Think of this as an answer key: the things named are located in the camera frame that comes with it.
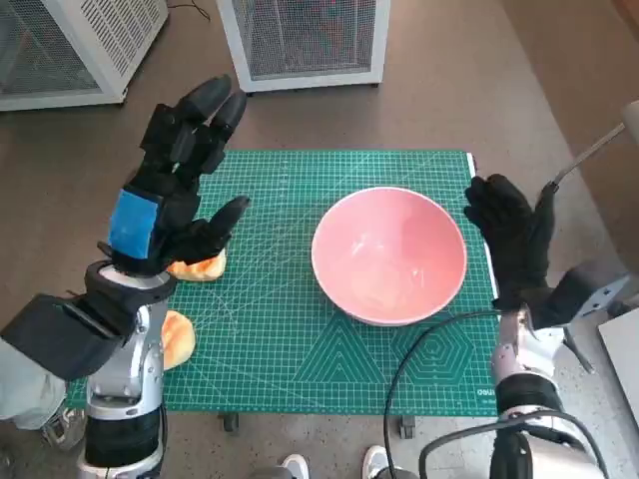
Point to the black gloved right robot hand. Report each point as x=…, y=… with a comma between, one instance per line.
x=514, y=239

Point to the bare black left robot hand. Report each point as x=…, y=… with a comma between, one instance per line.
x=165, y=174

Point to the long striped toy bread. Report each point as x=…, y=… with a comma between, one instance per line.
x=204, y=269

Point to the pink bowl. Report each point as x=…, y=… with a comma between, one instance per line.
x=389, y=259

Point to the round toy bread bun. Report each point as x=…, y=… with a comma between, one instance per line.
x=177, y=339

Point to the grey metal stand leg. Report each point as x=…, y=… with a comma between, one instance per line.
x=594, y=149

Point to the white cabinet with louvred side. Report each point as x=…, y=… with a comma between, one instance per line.
x=115, y=40

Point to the white flat panel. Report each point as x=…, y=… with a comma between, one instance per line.
x=624, y=364

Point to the green cutting mat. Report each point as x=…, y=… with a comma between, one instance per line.
x=279, y=324

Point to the white mesh-front cabinet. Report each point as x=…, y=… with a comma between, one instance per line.
x=304, y=45

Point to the black table caster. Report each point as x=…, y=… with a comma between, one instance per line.
x=230, y=423
x=406, y=428

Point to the person's grey trouser leg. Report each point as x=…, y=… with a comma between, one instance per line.
x=25, y=389

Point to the person's white shoe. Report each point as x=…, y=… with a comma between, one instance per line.
x=295, y=466
x=377, y=461

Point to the person's grey sneaker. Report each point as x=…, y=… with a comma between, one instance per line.
x=65, y=429

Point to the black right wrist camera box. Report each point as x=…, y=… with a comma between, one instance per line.
x=584, y=294

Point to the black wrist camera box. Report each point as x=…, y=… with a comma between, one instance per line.
x=55, y=334
x=584, y=294

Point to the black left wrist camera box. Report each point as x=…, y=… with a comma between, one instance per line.
x=55, y=334

